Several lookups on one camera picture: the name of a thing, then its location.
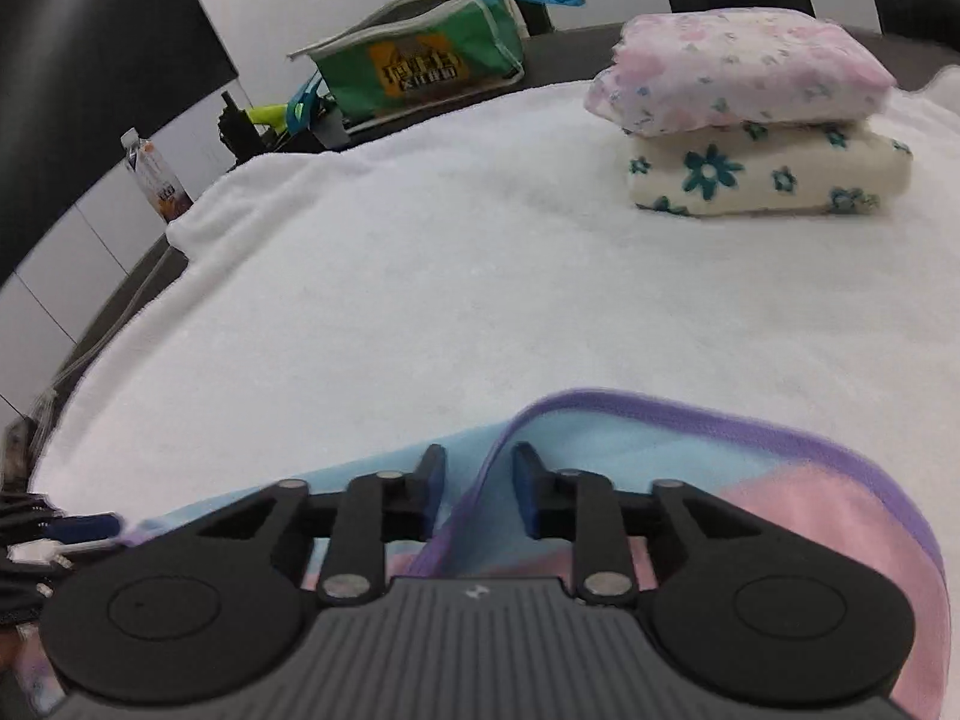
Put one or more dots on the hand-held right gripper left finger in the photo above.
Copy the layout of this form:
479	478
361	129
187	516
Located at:
431	495

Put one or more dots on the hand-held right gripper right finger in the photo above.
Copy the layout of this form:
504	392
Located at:
527	495

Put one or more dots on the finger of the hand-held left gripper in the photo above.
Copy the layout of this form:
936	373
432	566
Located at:
86	527

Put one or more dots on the pink and blue pastel garment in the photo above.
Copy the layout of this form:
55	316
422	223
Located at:
787	525

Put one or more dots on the white fluffy towel blanket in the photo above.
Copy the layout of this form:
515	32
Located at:
450	277

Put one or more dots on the plastic tea bottle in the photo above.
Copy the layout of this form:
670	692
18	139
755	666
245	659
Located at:
157	180

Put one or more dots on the cream teal-flower folded garment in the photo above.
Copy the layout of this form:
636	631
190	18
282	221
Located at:
765	172

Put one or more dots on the yellow-green cloth item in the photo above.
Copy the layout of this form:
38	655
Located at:
268	116

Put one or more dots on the large black wall screen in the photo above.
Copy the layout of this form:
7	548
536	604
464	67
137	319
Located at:
90	52

